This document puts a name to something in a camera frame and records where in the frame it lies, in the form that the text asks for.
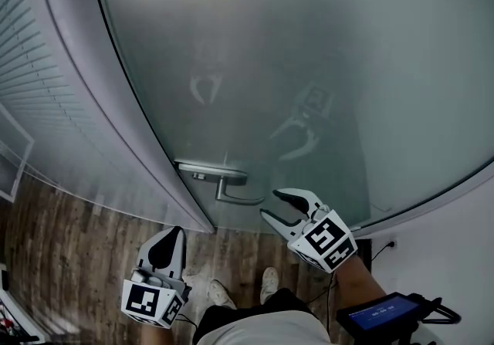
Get framed glass partition panel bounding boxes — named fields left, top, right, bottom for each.
left=0, top=103, right=36, bottom=202

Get white side table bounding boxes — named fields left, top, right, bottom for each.
left=0, top=262, right=42, bottom=345

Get silver door handle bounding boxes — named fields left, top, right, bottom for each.
left=173, top=159, right=266, bottom=206

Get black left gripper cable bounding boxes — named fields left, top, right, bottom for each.
left=176, top=312, right=200, bottom=327

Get grey metal door frame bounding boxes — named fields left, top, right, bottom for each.
left=36, top=0, right=216, bottom=235

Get person's white shirt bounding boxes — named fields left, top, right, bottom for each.
left=204, top=310, right=439, bottom=345

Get person's right white shoe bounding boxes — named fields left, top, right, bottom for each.
left=259, top=266, right=280, bottom=305

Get person's left white shoe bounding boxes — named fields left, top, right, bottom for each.
left=208, top=279, right=237, bottom=310

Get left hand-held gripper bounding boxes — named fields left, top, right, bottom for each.
left=120, top=225, right=193, bottom=330

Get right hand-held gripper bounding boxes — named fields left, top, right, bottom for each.
left=259, top=188, right=359, bottom=274

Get person's right forearm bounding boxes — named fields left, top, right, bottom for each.
left=334, top=254, right=388, bottom=316

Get person's white shoe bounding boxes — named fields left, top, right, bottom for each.
left=208, top=279, right=237, bottom=310
left=259, top=266, right=280, bottom=305

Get black socket cable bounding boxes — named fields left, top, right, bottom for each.
left=370, top=245, right=393, bottom=262

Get black phone arm strap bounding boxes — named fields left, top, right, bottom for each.
left=409, top=293, right=463, bottom=337

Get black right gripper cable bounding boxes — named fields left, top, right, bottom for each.
left=304, top=272, right=337, bottom=333

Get frosted glass door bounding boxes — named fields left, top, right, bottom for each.
left=87, top=0, right=494, bottom=235

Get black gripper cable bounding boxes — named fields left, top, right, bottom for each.
left=304, top=272, right=337, bottom=333
left=176, top=312, right=200, bottom=327

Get person's black shorts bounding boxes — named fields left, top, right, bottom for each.
left=191, top=288, right=321, bottom=345

